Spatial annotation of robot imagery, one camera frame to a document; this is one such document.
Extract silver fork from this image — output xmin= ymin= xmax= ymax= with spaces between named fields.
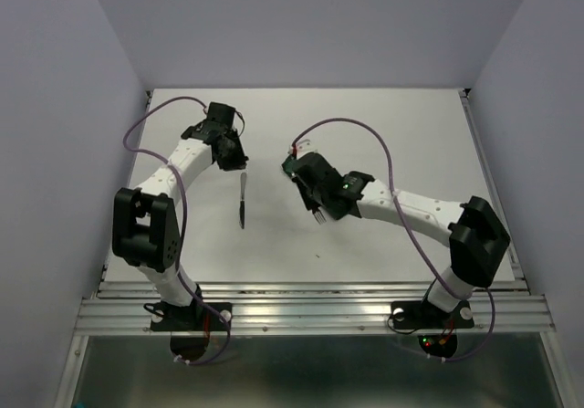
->
xmin=312 ymin=208 xmax=326 ymax=225

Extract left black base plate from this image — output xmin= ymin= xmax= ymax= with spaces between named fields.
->
xmin=143 ymin=301 xmax=233 ymax=332

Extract silver table knife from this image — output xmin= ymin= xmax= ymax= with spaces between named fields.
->
xmin=239 ymin=172 xmax=247 ymax=230

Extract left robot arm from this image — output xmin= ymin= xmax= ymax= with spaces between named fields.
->
xmin=111 ymin=102 xmax=248 ymax=330

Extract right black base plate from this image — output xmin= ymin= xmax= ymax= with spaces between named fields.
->
xmin=390 ymin=300 xmax=475 ymax=331

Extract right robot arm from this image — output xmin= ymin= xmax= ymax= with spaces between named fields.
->
xmin=282 ymin=152 xmax=510 ymax=326

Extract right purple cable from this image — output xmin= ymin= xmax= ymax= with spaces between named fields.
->
xmin=291 ymin=118 xmax=497 ymax=364

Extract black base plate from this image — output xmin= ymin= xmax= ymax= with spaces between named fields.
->
xmin=143 ymin=301 xmax=233 ymax=332
xmin=390 ymin=300 xmax=475 ymax=331

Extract dark green cloth napkin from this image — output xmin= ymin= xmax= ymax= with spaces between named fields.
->
xmin=281 ymin=155 xmax=297 ymax=179

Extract aluminium frame rail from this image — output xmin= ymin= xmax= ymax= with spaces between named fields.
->
xmin=54 ymin=88 xmax=567 ymax=408

